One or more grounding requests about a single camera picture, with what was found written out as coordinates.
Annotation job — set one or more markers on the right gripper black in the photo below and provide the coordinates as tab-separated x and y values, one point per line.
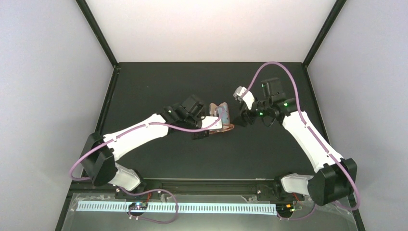
248	116

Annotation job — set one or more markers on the white slotted cable duct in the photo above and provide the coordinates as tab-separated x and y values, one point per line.
158	207

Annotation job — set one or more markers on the frame post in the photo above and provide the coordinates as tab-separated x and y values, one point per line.
328	23
92	22

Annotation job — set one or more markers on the black aluminium frame rail front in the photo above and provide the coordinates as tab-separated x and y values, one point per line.
214	187

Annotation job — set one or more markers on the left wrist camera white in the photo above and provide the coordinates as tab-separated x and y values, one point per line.
211	122

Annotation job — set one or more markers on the light blue cleaning cloth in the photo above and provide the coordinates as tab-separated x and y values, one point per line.
223	114

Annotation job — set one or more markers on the pink transparent sunglasses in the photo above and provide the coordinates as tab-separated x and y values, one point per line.
224	128

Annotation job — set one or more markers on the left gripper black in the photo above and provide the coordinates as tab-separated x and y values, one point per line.
197	137

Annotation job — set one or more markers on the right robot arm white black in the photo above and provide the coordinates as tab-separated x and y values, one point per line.
334	176

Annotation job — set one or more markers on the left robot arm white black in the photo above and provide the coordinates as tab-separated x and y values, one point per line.
101	153

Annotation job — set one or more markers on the brown plaid glasses case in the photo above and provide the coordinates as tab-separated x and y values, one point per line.
212	108

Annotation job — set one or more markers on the right rear frame post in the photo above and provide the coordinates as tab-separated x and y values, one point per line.
328	23

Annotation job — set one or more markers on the left rear frame post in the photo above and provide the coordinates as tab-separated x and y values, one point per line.
92	22

